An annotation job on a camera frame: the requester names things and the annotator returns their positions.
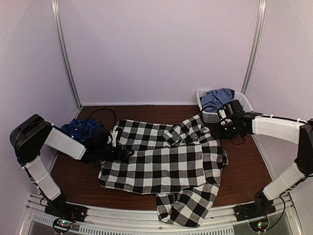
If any right circuit board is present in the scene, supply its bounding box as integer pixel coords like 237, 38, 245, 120
249, 220, 269, 233

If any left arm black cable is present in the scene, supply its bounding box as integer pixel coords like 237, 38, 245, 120
82, 108, 117, 138

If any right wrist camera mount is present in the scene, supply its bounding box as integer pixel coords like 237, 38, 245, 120
218, 109, 231, 125

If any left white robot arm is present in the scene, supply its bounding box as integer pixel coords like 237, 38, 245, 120
9, 114, 134, 217

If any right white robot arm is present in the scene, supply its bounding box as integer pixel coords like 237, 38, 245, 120
210, 100, 313, 216

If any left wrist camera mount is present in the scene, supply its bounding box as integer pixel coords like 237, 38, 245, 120
107, 130, 119, 147

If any aluminium frame post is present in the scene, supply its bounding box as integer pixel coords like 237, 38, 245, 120
241, 0, 267, 94
51, 0, 82, 110

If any black white checked shirt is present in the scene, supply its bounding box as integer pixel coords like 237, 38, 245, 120
98, 115, 228, 227

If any right aluminium frame post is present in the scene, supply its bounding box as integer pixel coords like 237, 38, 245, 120
241, 0, 267, 94

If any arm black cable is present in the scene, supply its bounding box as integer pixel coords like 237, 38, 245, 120
229, 133, 246, 145
82, 108, 117, 138

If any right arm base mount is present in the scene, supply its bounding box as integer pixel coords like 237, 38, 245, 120
233, 203, 276, 222

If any white plastic laundry basket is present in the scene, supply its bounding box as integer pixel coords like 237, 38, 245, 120
196, 90, 254, 123

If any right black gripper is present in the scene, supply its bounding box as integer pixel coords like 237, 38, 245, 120
211, 120, 243, 140

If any left aluminium frame post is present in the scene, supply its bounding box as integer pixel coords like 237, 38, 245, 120
51, 0, 82, 110

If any aluminium front rail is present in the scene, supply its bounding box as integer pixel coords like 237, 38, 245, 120
18, 194, 303, 235

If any blue plaid shirt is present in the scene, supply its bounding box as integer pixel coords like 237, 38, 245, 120
60, 117, 102, 145

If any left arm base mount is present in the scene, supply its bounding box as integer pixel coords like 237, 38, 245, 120
45, 204, 87, 222

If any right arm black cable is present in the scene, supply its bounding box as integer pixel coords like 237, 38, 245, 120
229, 133, 246, 145

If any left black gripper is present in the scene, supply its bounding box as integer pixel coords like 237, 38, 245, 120
96, 144, 134, 161

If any light blue checked shirt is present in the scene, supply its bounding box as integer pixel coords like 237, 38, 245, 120
201, 88, 235, 113

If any circuit board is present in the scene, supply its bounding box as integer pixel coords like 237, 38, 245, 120
52, 218, 73, 233
249, 220, 269, 233

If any left circuit board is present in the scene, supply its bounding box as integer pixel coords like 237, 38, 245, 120
52, 218, 73, 233

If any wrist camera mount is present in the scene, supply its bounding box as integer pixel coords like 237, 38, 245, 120
218, 109, 231, 125
107, 130, 119, 147

